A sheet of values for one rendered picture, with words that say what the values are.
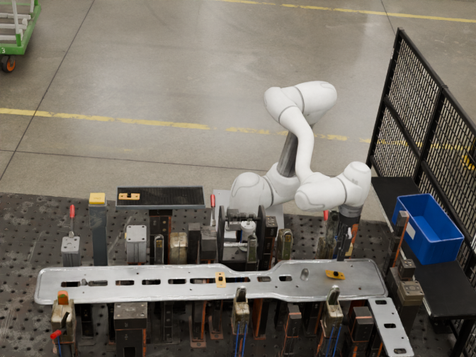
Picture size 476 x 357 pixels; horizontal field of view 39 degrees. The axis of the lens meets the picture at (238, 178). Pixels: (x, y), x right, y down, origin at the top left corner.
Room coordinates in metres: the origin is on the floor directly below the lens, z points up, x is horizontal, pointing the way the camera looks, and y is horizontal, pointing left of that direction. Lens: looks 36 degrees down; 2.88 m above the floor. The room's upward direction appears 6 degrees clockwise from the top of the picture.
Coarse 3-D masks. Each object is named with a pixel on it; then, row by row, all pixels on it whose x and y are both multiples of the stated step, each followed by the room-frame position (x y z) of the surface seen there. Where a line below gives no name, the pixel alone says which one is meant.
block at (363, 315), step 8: (352, 312) 1.83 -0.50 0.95; (360, 312) 1.81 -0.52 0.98; (368, 312) 1.82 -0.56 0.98; (352, 320) 1.82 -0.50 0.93; (360, 320) 1.77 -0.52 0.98; (368, 320) 1.78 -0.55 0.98; (352, 328) 1.79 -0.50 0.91; (360, 328) 1.76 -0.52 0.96; (368, 328) 1.76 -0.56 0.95; (352, 336) 1.77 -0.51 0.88; (360, 336) 1.76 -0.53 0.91; (368, 336) 1.76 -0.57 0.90; (344, 344) 1.82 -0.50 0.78; (352, 344) 1.77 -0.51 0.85; (360, 344) 1.77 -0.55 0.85; (344, 352) 1.81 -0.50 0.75; (352, 352) 1.76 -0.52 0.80; (360, 352) 1.77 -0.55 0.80
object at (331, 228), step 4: (332, 212) 2.13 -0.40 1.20; (336, 212) 2.13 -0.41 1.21; (328, 216) 2.13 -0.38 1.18; (332, 216) 2.10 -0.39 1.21; (336, 216) 2.10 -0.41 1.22; (328, 220) 2.12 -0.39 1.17; (332, 220) 2.13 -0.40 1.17; (336, 220) 2.10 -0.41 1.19; (328, 224) 2.12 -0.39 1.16; (332, 224) 2.13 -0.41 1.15; (328, 228) 2.11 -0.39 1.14; (332, 228) 2.12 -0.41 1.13; (328, 232) 2.11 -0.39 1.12; (332, 232) 2.12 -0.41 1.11; (328, 236) 2.11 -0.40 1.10; (332, 236) 2.12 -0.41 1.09; (332, 240) 2.11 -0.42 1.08; (332, 244) 2.11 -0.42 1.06
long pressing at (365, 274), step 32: (64, 288) 1.77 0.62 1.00; (96, 288) 1.78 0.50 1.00; (128, 288) 1.80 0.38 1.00; (160, 288) 1.82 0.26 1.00; (192, 288) 1.83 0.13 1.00; (224, 288) 1.85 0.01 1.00; (256, 288) 1.87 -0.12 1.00; (288, 288) 1.88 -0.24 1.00; (320, 288) 1.90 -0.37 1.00; (352, 288) 1.92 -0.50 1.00; (384, 288) 1.94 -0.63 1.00
